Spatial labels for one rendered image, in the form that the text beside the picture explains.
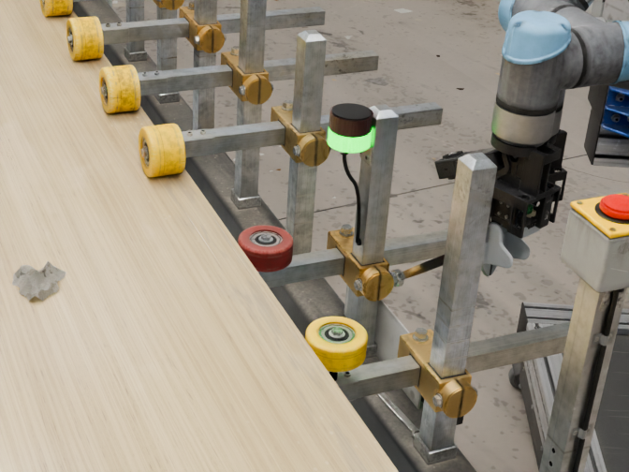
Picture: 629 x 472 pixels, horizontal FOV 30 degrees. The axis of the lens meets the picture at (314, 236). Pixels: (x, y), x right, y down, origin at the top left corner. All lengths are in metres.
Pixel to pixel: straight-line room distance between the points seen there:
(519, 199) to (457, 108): 3.01
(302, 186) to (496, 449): 1.08
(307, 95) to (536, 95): 0.52
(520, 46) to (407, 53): 3.54
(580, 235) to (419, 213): 2.52
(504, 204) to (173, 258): 0.47
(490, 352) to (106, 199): 0.62
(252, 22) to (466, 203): 0.75
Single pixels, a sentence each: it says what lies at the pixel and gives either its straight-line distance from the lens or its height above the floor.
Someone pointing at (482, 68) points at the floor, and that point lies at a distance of 4.88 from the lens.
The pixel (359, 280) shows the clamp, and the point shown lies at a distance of 1.72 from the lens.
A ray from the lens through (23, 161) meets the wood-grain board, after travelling 1.93.
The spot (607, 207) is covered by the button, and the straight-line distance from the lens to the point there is 1.19.
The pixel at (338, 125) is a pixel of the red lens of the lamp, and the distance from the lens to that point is 1.59.
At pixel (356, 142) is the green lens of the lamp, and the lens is 1.60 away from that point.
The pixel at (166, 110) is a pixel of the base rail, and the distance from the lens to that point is 2.59.
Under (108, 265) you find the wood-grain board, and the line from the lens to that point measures 1.65.
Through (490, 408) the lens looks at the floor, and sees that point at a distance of 2.92.
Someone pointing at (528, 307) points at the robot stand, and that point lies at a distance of 2.90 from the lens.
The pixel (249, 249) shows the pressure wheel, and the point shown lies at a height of 0.91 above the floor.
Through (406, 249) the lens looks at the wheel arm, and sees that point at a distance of 1.80.
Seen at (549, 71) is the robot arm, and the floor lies 1.26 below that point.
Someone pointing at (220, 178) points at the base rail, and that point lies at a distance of 2.31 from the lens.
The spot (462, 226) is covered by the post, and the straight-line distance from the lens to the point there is 1.44.
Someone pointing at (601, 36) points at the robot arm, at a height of 1.28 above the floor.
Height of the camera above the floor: 1.77
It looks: 30 degrees down
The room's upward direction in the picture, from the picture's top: 4 degrees clockwise
